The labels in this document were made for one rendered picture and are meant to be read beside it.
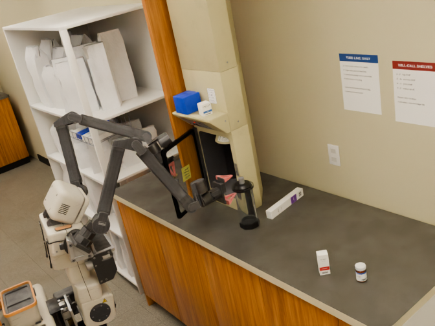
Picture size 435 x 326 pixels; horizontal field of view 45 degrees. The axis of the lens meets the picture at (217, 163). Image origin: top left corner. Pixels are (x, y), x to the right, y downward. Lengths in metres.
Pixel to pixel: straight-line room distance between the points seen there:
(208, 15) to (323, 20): 0.53
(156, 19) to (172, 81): 0.32
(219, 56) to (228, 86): 0.15
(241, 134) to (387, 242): 0.86
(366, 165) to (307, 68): 0.56
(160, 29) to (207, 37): 0.33
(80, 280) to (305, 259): 1.09
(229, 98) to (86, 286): 1.14
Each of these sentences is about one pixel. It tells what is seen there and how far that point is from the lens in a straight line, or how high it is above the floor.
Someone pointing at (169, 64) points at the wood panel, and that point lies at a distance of 2.76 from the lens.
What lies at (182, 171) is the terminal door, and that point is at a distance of 2.73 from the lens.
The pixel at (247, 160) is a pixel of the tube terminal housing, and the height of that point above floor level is 1.22.
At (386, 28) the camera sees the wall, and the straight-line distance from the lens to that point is 2.34.
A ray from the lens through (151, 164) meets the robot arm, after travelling 2.33.
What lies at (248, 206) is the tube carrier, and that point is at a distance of 2.56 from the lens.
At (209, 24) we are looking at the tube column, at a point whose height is 1.93.
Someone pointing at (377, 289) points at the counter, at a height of 0.94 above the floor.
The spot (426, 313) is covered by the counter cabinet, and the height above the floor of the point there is 0.85.
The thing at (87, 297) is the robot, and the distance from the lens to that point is 2.67.
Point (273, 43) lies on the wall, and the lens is 2.80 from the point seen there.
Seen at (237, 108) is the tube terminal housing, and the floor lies 1.51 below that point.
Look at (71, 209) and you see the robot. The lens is 2.46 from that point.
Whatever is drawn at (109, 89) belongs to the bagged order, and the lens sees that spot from 3.62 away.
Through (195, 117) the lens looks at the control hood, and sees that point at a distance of 2.56.
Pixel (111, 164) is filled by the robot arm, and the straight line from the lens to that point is 2.32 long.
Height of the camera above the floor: 2.28
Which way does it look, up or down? 23 degrees down
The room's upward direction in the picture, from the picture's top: 12 degrees counter-clockwise
